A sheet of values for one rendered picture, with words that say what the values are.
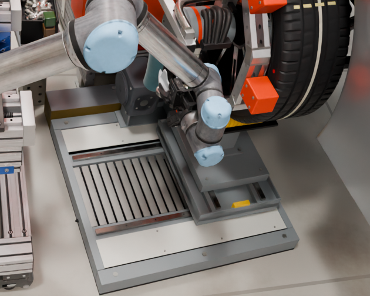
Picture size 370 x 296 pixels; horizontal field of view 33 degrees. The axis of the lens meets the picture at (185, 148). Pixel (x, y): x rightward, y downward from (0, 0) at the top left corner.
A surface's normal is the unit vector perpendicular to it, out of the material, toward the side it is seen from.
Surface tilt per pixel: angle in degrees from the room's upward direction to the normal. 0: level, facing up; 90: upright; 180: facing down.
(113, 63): 86
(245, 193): 0
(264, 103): 90
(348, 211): 0
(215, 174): 0
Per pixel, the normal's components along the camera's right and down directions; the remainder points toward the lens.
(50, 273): 0.21, -0.63
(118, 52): 0.22, 0.72
